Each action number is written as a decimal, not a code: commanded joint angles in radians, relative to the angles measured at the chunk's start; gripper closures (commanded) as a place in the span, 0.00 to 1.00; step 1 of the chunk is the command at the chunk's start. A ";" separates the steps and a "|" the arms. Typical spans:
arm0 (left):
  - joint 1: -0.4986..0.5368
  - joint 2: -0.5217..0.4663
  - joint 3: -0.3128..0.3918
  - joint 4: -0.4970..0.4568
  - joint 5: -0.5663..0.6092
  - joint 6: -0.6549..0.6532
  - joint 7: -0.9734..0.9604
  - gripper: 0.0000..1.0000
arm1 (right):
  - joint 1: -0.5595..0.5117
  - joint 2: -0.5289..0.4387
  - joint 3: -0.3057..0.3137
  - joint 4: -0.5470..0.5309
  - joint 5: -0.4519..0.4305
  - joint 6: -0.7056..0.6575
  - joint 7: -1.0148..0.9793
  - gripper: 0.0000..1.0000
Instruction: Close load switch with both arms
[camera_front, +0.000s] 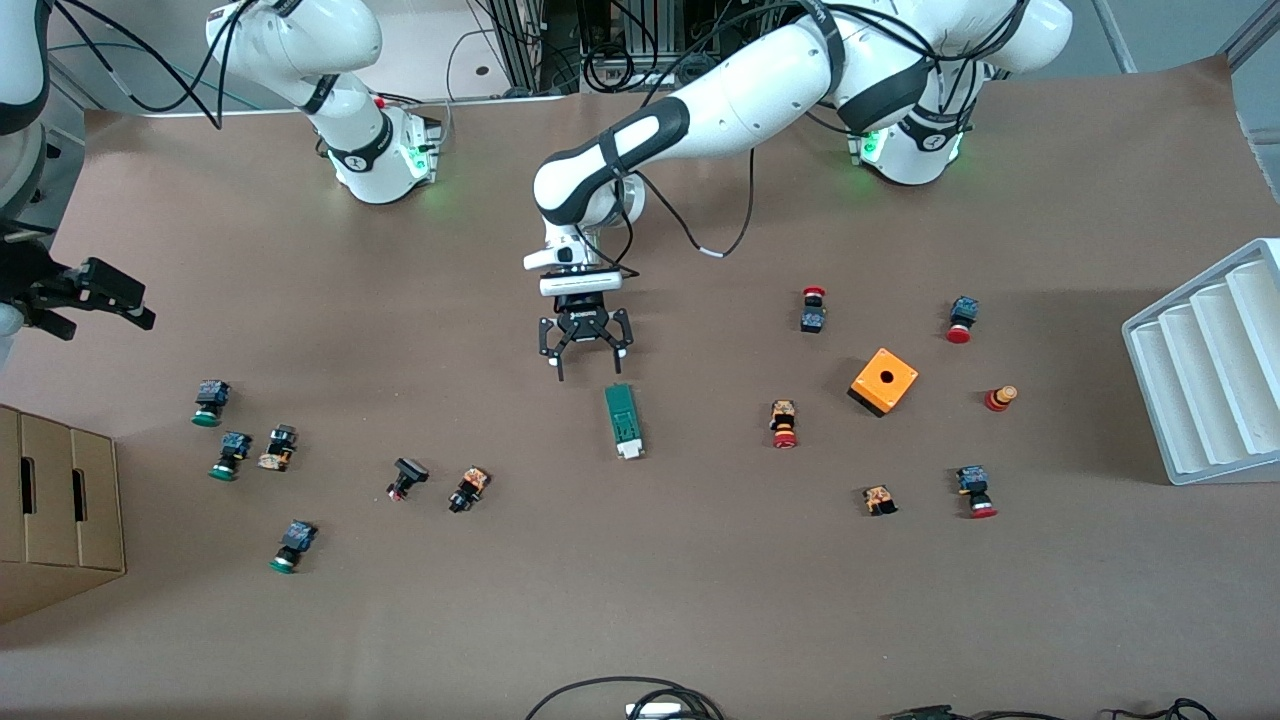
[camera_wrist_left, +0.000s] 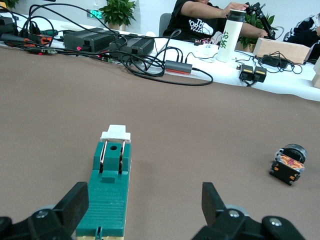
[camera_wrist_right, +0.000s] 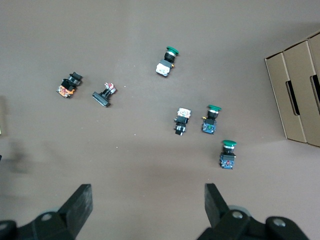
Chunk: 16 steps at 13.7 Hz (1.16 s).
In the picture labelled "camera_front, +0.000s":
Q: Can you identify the grey domed object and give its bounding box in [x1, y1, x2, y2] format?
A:
[0, 130, 48, 216]

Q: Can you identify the green push button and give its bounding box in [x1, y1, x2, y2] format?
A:
[208, 431, 253, 482]
[191, 379, 232, 428]
[268, 520, 319, 575]

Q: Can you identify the orange black push button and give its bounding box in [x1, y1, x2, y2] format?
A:
[448, 465, 491, 514]

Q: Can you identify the cardboard box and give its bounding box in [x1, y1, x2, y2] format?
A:
[0, 404, 127, 626]

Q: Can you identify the brown table mat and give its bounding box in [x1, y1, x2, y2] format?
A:
[0, 55, 1280, 720]

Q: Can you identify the aluminium equipment rack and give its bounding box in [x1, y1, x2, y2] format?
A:
[480, 0, 831, 96]

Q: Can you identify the white ribbed tray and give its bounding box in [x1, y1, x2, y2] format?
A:
[1121, 238, 1280, 487]

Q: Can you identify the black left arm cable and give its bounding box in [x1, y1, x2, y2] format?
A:
[615, 150, 756, 258]

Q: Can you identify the black orange selector switch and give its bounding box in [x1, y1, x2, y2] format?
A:
[257, 424, 299, 472]

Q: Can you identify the orange button enclosure box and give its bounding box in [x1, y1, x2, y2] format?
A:
[848, 347, 920, 418]

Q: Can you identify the black cable bundle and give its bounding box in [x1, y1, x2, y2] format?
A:
[524, 676, 725, 720]

